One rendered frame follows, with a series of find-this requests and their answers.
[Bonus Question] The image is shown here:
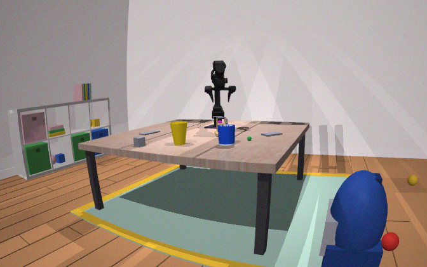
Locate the blue mug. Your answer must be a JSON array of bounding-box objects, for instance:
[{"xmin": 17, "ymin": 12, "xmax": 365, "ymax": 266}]
[{"xmin": 217, "ymin": 124, "xmax": 235, "ymax": 146}]

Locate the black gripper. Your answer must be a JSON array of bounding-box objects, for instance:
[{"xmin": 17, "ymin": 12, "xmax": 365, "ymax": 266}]
[{"xmin": 205, "ymin": 85, "xmax": 236, "ymax": 103}]

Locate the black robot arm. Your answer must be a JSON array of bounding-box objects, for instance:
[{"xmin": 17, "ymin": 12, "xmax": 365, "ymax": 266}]
[{"xmin": 211, "ymin": 60, "xmax": 227, "ymax": 127}]

